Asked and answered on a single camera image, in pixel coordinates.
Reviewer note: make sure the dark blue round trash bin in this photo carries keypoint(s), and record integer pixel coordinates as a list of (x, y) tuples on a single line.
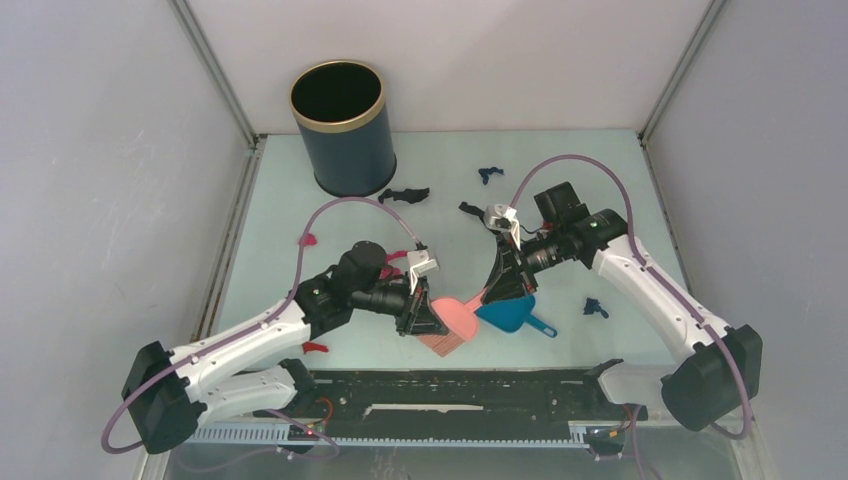
[(340, 107)]

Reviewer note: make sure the dark blue paper scrap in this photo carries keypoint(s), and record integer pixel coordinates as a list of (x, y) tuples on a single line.
[(487, 173)]

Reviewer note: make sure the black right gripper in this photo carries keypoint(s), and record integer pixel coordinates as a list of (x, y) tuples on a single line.
[(506, 278)]

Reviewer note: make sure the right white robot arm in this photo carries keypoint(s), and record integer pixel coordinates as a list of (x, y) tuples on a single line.
[(716, 366)]

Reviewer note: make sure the pink hand brush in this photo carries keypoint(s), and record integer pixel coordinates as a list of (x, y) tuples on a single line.
[(459, 317)]

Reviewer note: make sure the black crumpled paper strip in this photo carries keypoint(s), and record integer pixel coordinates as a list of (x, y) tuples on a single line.
[(408, 195)]

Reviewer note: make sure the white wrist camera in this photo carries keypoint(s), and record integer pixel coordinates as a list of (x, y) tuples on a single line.
[(420, 263), (501, 217)]

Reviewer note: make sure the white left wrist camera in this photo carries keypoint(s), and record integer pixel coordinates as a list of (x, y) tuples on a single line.
[(420, 263)]

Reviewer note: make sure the grey perforated cable tray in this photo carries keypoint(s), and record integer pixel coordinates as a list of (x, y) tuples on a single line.
[(279, 434)]

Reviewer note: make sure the blue plastic dustpan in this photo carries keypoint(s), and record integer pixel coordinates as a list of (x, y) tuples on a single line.
[(511, 315)]

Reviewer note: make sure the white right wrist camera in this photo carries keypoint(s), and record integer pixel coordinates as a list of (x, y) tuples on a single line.
[(501, 217)]

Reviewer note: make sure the small pink paper ball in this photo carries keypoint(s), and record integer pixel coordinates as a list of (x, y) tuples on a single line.
[(307, 240)]

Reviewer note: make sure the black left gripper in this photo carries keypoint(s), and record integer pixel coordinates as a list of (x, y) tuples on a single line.
[(416, 316)]

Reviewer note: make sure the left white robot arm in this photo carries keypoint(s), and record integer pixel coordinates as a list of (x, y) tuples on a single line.
[(171, 393)]

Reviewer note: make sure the red paper scrap front edge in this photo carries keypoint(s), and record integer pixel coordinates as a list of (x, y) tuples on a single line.
[(309, 347)]

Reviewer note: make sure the long pink crumpled paper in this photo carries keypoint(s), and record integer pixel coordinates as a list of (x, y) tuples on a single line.
[(389, 270)]

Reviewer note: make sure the long black paper scrap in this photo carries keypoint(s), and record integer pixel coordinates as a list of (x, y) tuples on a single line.
[(472, 210)]

